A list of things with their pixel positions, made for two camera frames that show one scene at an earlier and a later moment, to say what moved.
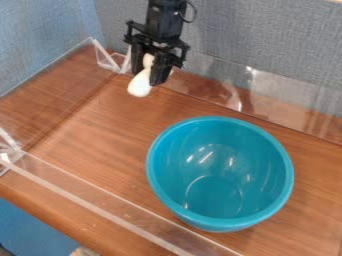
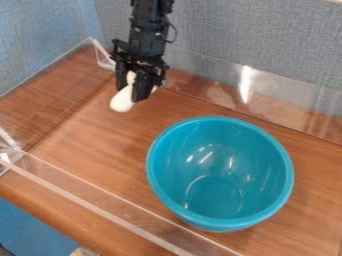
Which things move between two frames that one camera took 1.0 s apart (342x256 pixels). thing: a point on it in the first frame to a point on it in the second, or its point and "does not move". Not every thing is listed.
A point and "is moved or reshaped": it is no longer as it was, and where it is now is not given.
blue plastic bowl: [221, 171] does not move
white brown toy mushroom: [140, 86] is moved or reshaped
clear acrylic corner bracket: [114, 60] does not move
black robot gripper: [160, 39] to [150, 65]
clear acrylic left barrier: [41, 100] does not move
